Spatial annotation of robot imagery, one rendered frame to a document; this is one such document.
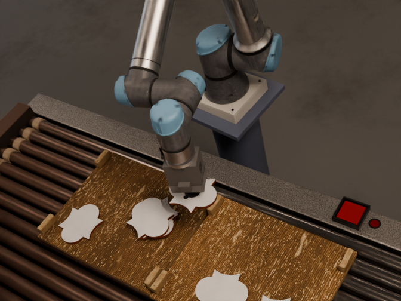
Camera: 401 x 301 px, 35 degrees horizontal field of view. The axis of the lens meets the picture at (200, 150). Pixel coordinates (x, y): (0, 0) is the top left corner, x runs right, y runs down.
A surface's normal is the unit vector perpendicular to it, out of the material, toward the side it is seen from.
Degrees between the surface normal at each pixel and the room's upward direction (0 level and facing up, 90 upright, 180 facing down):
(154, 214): 0
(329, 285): 0
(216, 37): 10
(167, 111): 0
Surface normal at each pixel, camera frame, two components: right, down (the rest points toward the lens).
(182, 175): -0.12, 0.76
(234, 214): -0.20, -0.65
